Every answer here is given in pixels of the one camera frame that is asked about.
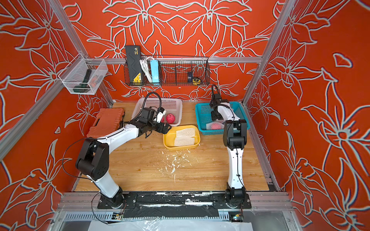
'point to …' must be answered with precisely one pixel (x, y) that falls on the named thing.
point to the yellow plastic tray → (168, 138)
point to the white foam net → (184, 141)
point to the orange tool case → (108, 120)
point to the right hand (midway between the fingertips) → (218, 116)
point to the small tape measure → (196, 81)
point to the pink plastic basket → (173, 106)
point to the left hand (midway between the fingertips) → (166, 123)
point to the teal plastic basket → (204, 116)
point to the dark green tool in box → (84, 86)
